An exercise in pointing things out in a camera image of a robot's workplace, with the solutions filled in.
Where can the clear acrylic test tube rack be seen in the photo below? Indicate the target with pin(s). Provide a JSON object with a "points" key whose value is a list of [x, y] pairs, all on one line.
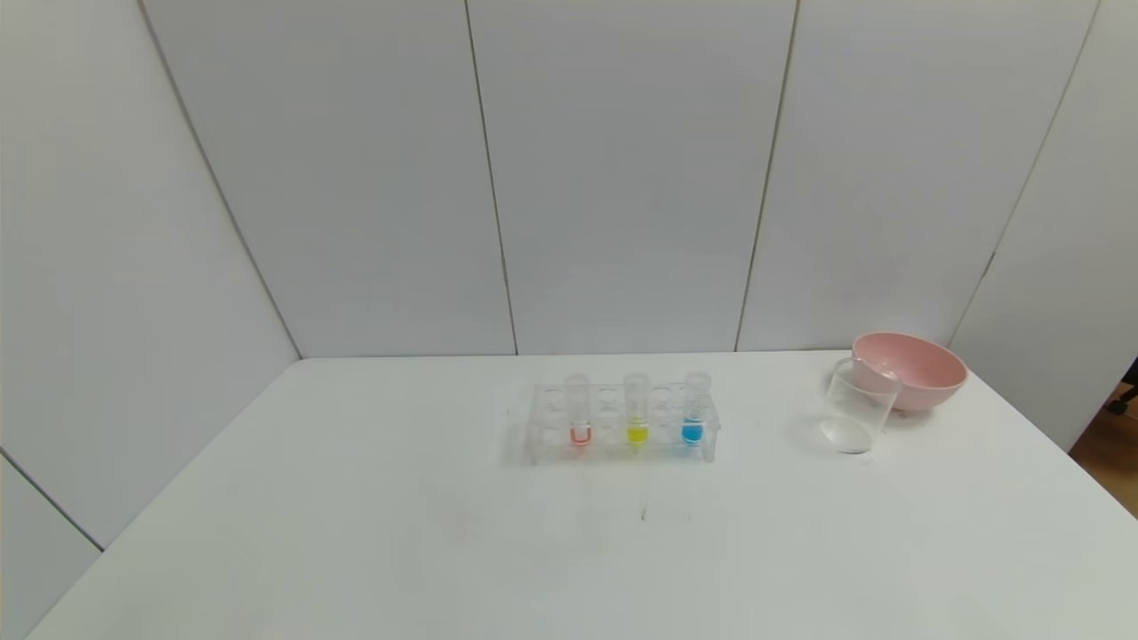
{"points": [[551, 418]]}

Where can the pink bowl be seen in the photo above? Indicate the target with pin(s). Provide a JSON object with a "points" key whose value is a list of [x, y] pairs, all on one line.
{"points": [[925, 378]]}

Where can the black stand leg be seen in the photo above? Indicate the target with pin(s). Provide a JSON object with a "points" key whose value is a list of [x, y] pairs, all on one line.
{"points": [[1133, 373]]}

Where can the test tube with yellow pigment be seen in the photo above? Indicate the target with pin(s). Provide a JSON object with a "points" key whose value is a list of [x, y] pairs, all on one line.
{"points": [[637, 434]]}

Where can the test tube with blue pigment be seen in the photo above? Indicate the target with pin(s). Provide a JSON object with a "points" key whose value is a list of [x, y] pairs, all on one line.
{"points": [[693, 434]]}

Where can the clear glass beaker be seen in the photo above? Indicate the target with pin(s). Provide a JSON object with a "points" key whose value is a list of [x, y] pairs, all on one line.
{"points": [[849, 434]]}

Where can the test tube with red pigment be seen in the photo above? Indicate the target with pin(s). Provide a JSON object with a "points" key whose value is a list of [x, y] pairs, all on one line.
{"points": [[579, 434]]}

